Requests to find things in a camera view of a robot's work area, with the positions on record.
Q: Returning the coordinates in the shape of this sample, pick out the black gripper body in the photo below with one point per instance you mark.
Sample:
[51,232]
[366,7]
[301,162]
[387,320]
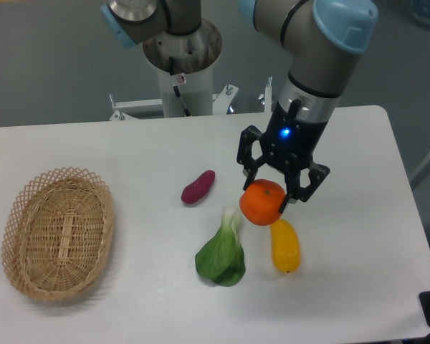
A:
[289,142]

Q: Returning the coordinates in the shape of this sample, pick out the orange fruit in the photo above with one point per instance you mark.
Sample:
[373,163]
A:
[261,201]

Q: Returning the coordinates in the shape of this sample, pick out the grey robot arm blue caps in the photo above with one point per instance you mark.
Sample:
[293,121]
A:
[325,39]

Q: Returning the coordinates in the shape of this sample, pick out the woven wicker basket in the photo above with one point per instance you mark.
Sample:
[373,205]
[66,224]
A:
[58,235]

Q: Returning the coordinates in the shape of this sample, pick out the purple sweet potato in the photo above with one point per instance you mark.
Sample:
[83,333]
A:
[199,188]

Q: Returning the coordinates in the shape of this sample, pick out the yellow pepper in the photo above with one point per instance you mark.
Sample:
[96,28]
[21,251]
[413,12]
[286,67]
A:
[285,251]

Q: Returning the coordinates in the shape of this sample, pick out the green bok choy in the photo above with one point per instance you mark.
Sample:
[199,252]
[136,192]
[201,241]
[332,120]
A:
[222,259]

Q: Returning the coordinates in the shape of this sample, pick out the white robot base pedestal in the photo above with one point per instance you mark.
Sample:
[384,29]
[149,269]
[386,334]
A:
[184,67]

